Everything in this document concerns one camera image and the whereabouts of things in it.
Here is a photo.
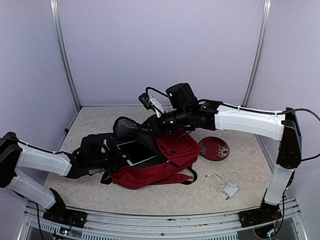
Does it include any black camera cable loop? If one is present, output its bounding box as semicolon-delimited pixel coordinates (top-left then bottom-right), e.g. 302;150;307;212
145;86;168;98

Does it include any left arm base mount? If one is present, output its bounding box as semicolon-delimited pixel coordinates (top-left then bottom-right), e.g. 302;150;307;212
43;188;87;229

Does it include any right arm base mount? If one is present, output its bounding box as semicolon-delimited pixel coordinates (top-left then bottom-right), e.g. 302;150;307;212
238;199;283;228

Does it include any aluminium corner post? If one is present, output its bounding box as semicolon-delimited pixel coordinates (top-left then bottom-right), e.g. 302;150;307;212
50;0;82;112
242;0;272;107

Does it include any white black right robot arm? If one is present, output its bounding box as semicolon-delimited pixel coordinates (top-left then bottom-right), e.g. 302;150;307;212
139;83;302;222

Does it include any aluminium front rail frame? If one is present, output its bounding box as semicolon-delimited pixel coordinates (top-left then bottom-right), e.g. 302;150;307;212
14;198;310;240

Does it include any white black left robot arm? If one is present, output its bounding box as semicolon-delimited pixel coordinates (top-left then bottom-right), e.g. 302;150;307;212
0;131;119;223

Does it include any red student backpack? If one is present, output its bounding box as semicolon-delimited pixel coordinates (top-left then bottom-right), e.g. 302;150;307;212
100;116;201;190

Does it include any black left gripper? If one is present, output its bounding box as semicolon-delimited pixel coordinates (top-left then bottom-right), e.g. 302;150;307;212
87;144;133;173

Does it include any white tablet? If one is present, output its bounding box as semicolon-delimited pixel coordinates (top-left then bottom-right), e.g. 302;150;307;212
116;140;158;166

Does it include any left aluminium corner post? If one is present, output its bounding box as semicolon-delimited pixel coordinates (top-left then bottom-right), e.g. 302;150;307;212
50;0;82;112

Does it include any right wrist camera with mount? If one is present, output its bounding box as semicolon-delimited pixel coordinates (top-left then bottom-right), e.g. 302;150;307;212
138;93;166;118

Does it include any white charger with cable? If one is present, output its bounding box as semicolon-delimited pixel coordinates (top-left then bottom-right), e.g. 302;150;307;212
205;170;243;201

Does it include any right aluminium corner post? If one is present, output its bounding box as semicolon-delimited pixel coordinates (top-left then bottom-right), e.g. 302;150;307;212
242;0;272;107

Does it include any red floral plate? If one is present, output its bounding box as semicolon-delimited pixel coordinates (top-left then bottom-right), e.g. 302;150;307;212
198;136;230;162

